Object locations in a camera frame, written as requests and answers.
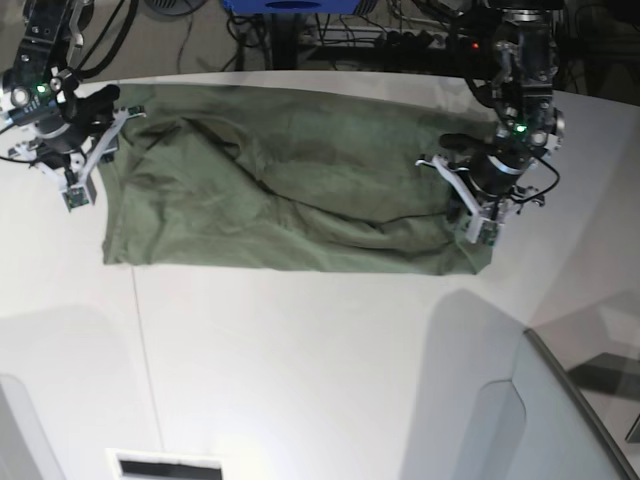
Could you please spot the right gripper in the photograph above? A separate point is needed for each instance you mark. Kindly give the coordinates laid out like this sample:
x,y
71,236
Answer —
x,y
71,138

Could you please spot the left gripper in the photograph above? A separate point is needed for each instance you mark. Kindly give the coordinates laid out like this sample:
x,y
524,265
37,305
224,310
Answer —
x,y
484,176

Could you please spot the green t-shirt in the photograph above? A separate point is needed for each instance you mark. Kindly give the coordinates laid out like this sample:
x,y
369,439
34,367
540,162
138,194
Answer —
x,y
283,179

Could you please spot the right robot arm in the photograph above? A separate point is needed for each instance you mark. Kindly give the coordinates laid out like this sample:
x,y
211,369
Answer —
x,y
51,57

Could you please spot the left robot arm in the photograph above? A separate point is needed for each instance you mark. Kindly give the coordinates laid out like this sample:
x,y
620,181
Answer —
x,y
507,55

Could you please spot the black power strip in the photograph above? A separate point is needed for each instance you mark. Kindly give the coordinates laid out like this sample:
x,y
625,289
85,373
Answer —
x,y
334,37

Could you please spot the blue box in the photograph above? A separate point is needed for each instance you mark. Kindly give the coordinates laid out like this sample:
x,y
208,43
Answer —
x,y
248,7

